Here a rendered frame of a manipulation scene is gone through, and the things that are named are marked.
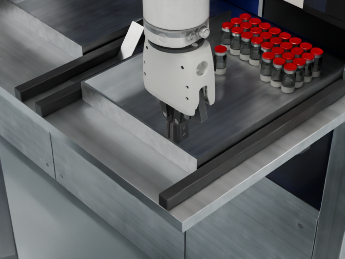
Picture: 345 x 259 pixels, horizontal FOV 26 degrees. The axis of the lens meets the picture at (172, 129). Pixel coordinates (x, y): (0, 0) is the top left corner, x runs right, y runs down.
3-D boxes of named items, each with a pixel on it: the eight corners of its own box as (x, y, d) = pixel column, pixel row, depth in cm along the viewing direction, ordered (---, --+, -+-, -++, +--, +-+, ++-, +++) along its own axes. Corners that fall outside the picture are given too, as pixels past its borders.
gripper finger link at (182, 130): (202, 107, 102) (201, 145, 107) (185, 97, 104) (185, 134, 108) (185, 117, 101) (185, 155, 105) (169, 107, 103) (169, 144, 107)
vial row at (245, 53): (226, 42, 133) (227, 20, 130) (305, 85, 122) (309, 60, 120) (217, 47, 132) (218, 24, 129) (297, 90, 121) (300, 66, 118)
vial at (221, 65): (219, 66, 127) (220, 44, 124) (228, 72, 125) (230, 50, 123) (210, 71, 125) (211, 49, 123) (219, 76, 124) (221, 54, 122)
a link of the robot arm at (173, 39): (225, 15, 95) (224, 36, 96) (177, -8, 100) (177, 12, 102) (177, 39, 90) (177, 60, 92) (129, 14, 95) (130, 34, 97)
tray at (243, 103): (228, 25, 138) (229, 8, 136) (343, 84, 123) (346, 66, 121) (82, 99, 119) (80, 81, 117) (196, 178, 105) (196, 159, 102)
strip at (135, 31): (134, 50, 131) (133, 20, 128) (145, 56, 129) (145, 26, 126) (69, 80, 124) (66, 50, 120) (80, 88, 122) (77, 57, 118)
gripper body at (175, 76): (225, 32, 95) (222, 104, 102) (170, 4, 101) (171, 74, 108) (183, 54, 91) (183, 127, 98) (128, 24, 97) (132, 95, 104)
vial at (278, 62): (276, 78, 124) (278, 55, 121) (286, 84, 122) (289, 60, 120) (267, 84, 123) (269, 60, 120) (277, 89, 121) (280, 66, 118)
